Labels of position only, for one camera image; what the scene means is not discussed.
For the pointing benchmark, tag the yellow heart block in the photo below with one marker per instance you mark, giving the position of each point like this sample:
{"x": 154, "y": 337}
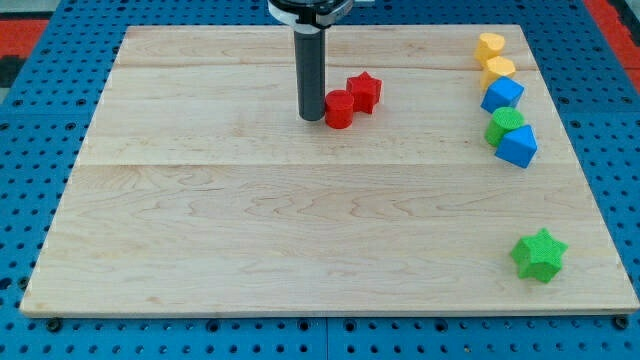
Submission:
{"x": 489, "y": 45}

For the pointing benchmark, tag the red cylinder block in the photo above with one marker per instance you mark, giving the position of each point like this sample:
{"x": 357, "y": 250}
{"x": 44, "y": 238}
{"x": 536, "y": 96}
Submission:
{"x": 339, "y": 108}

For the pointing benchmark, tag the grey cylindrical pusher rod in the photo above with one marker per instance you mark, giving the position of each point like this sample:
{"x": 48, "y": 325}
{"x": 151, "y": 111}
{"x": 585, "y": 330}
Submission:
{"x": 309, "y": 47}

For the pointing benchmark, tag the green star block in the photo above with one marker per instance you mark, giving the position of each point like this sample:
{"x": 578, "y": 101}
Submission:
{"x": 539, "y": 256}

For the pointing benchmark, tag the yellow hexagon block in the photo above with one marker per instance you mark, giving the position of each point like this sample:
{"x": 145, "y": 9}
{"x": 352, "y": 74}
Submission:
{"x": 494, "y": 68}

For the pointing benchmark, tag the blue pentagon block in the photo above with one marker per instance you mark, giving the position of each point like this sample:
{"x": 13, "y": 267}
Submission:
{"x": 518, "y": 147}

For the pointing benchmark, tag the light wooden board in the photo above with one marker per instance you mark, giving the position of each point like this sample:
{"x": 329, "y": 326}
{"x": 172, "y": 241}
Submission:
{"x": 198, "y": 192}

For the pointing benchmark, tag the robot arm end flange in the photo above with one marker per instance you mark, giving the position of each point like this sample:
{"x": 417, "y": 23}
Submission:
{"x": 316, "y": 13}

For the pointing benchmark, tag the blue cube block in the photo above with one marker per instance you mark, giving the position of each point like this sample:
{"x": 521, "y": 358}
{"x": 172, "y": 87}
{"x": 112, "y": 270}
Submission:
{"x": 503, "y": 92}

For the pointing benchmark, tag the green cylinder block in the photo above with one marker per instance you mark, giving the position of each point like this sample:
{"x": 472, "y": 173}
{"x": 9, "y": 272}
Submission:
{"x": 503, "y": 121}

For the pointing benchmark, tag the red star block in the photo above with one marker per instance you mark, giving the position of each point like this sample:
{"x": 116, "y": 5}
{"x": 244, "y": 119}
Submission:
{"x": 366, "y": 91}

